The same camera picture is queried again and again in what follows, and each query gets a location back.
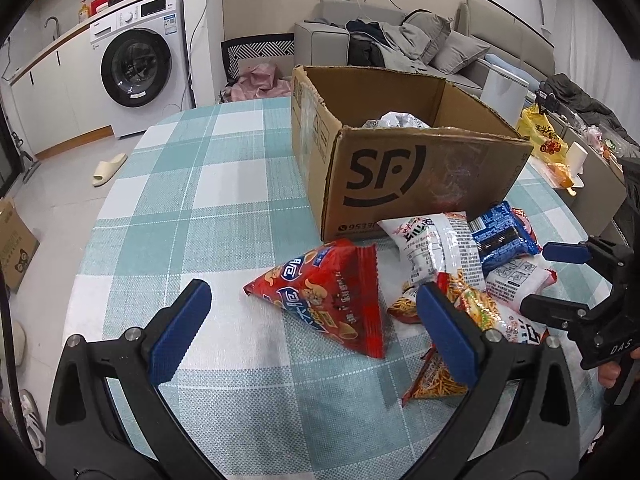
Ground grey pillow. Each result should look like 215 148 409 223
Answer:
430 32 491 75
402 10 453 63

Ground grey side table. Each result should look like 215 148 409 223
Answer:
545 110 631 236

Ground beige slipper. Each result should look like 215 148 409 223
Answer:
92 153 129 187

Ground grey sofa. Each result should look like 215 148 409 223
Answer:
292 0 557 106

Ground white red-edged snack packet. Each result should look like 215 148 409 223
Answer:
482 255 558 307

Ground orange noodle snack packet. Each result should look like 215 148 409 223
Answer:
401 345 473 407

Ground white bin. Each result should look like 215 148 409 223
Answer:
481 55 531 123

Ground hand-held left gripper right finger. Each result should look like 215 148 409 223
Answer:
416 281 580 461

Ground white washing machine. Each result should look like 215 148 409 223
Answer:
89 0 197 140

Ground red white noodle snack packet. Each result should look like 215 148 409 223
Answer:
387 270 551 347

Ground yellow plastic bag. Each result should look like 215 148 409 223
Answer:
516 104 571 166

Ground person's right hand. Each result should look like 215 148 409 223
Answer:
598 360 621 388

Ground white green noodle snack packet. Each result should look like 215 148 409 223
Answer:
376 211 488 302

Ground dark jacket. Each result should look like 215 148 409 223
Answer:
542 74 640 146

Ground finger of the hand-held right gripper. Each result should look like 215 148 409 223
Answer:
519 294 601 333
542 236 613 286

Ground brown cardboard box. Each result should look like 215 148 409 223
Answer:
291 64 535 243

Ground blue cookie packet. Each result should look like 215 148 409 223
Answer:
469 201 543 266

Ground red triangular chip bag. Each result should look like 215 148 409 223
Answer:
243 238 387 360

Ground orange snack bag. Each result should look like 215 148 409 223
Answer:
542 162 576 190

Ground white paper roll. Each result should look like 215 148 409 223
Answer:
567 141 591 177

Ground printed floor cardboard box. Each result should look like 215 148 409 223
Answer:
0 197 41 295

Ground black patterned chair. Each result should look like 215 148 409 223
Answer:
221 34 296 86

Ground mop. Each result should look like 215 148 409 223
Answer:
7 120 42 181

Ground black garment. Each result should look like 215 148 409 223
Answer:
346 19 388 68

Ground pink cloth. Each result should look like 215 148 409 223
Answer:
220 62 293 103

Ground grey garment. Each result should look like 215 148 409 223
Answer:
377 21 431 73

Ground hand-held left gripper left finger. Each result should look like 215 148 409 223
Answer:
46 279 213 461

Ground white kitchen counter cabinet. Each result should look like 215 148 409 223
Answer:
9 15 118 161

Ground white sneaker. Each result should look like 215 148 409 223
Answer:
19 389 48 463

